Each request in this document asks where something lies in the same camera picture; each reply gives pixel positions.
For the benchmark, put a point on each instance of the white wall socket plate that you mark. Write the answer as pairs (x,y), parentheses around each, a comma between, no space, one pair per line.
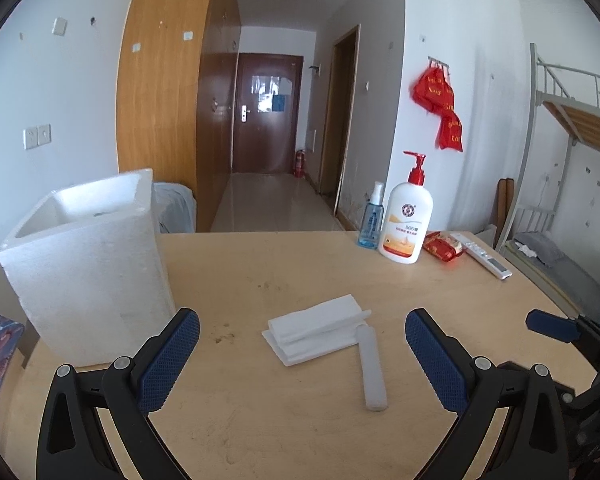
(44,134)
(30,139)

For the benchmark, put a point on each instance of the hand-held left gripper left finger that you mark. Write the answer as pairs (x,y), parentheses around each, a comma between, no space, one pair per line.
(172,355)

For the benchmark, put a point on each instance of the red wipes packet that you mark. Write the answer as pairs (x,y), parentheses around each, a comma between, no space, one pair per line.
(442,247)

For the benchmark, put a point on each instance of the blue spray bottle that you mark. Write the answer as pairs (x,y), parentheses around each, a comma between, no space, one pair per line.
(371,220)

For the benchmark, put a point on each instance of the red fire extinguisher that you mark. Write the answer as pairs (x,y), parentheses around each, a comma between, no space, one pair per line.
(299,165)

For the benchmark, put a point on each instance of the folded wooden board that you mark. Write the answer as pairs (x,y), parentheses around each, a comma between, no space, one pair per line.
(505,210)

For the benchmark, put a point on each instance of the small wall bracket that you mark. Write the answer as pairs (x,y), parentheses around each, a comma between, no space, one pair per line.
(315,68)

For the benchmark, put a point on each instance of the translucent white tube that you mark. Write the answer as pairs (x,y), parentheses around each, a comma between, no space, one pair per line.
(372,370)

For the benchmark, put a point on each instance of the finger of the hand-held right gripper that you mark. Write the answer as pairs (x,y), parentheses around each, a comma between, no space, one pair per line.
(562,387)
(552,326)

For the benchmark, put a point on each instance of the white foam box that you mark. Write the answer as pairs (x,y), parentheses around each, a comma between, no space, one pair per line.
(90,270)

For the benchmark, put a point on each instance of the square white wall switch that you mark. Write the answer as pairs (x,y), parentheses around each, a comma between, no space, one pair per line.
(60,26)

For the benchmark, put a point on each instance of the wooden wardrobe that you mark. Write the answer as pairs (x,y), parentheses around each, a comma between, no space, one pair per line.
(170,110)

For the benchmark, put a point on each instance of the white remote control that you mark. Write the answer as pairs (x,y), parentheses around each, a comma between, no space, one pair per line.
(482,256)

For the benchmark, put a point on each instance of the metal wall hook rack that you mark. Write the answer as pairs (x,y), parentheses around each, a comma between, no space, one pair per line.
(439,62)

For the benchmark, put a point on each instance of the blue paper notice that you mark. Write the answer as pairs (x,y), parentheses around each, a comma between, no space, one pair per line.
(278,102)

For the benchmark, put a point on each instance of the dark brown door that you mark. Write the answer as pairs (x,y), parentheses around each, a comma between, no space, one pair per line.
(265,140)

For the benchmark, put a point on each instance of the white lotion pump bottle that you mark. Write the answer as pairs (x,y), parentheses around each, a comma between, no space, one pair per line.
(407,220)

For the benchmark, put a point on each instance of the wooden door frame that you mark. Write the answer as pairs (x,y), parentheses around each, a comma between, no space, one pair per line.
(330,160)

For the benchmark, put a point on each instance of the white tissue stack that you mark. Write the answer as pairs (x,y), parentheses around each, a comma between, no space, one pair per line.
(315,327)

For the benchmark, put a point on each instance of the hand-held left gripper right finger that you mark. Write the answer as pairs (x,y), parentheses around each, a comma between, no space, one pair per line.
(437,360)

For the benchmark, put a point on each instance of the red hanging cloth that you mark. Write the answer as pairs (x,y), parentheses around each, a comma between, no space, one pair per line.
(440,105)

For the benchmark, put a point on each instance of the grey metal bunk bed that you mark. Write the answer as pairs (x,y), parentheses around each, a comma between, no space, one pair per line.
(580,120)

